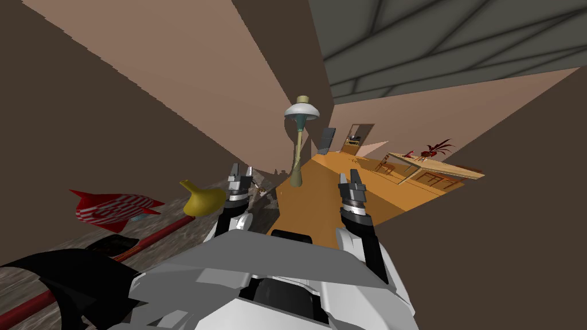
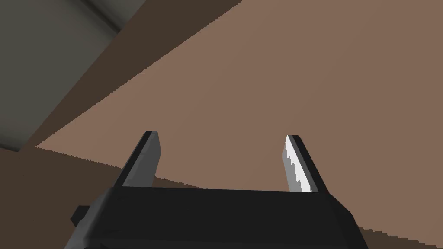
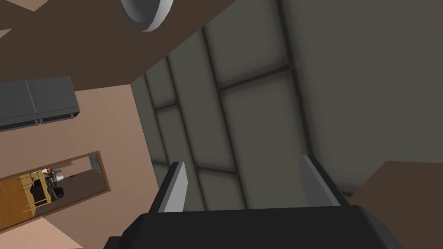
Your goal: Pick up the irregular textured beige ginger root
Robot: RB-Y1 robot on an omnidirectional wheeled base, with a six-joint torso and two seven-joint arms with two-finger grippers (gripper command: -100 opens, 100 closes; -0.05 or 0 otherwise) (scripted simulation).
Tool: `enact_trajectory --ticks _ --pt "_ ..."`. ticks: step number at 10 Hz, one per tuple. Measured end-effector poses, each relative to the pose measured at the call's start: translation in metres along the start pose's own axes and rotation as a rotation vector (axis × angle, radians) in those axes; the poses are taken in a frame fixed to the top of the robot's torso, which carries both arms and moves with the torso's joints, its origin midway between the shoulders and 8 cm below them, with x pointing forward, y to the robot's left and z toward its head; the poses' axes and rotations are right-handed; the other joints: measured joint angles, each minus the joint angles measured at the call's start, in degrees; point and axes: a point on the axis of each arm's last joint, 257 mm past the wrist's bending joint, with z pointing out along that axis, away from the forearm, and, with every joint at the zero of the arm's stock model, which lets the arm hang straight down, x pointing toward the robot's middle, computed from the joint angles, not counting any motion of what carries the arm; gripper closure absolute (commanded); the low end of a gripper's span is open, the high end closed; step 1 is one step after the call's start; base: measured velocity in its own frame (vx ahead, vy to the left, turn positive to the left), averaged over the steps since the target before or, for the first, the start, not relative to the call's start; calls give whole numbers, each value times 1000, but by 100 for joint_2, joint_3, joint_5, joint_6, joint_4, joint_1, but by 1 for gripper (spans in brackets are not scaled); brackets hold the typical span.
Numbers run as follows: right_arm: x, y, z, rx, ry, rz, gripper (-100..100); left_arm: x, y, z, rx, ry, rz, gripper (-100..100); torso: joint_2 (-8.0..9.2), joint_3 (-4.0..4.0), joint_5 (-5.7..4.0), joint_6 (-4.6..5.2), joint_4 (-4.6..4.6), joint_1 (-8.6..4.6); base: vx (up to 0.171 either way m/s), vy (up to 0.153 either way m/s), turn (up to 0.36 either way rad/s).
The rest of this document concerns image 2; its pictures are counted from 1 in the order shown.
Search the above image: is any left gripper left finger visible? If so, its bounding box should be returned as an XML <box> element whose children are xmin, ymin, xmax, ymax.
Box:
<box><xmin>114</xmin><ymin>131</ymin><xmax>162</xmax><ymax>188</ymax></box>

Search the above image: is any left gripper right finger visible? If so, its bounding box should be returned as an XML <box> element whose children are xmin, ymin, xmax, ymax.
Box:
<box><xmin>283</xmin><ymin>134</ymin><xmax>330</xmax><ymax>193</ymax></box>

